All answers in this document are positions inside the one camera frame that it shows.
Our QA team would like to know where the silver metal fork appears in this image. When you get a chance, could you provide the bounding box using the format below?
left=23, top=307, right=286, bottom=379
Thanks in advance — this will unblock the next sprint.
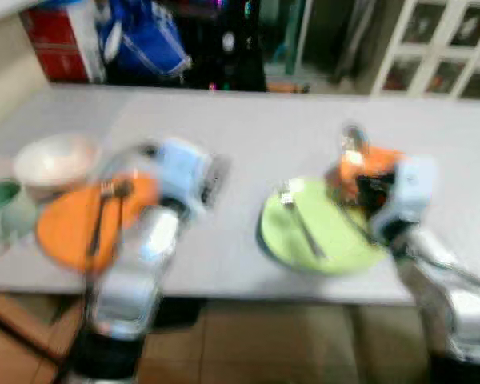
left=86, top=182, right=117, bottom=257
left=280, top=182, right=327, bottom=261

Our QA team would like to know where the blue bag with grey straps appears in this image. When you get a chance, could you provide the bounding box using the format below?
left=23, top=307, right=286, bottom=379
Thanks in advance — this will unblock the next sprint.
left=98, top=0, right=193, bottom=79

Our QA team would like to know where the white ceramic bowl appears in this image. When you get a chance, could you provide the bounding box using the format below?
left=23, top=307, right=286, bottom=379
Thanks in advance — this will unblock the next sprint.
left=14, top=134, right=103, bottom=201

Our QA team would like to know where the white cabinet with glass doors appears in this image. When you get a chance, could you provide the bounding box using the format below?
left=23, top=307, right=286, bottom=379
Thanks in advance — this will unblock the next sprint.
left=372, top=0, right=480, bottom=101

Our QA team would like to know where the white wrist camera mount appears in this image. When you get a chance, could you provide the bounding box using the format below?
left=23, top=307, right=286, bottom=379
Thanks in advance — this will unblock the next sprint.
left=374, top=156, right=439, bottom=237
left=154, top=138, right=213, bottom=218

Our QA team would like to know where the orange round plate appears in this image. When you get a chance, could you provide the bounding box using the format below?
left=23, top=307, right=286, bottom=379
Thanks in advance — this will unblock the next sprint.
left=36, top=172, right=161, bottom=274

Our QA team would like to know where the silver metal spoon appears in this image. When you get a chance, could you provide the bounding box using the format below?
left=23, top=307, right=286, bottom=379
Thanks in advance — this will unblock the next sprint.
left=112, top=180, right=134, bottom=233
left=340, top=124, right=369, bottom=169

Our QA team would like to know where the black computer tower with lights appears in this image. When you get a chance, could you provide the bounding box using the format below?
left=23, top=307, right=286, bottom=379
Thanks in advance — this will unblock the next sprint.
left=196, top=0, right=266, bottom=90

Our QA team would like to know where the orange bowl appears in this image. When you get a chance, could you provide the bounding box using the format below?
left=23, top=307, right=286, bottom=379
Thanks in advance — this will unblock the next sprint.
left=326, top=146, right=405, bottom=205

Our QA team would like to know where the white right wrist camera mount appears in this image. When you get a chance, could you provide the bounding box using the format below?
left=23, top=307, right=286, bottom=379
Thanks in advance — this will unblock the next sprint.
left=374, top=156, right=439, bottom=237

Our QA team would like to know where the lime green round plate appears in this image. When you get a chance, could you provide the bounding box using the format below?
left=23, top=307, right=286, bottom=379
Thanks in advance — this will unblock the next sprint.
left=258, top=176, right=389, bottom=277

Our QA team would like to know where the red and white cardboard box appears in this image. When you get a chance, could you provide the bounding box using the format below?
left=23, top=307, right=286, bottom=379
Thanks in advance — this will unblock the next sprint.
left=20, top=0, right=105, bottom=83

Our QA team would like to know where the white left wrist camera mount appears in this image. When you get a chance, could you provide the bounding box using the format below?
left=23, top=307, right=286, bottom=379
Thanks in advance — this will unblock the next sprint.
left=154, top=138, right=213, bottom=218

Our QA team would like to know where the pale green mug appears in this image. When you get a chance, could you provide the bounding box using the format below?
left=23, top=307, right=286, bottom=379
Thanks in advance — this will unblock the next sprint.
left=0, top=180, right=39, bottom=245

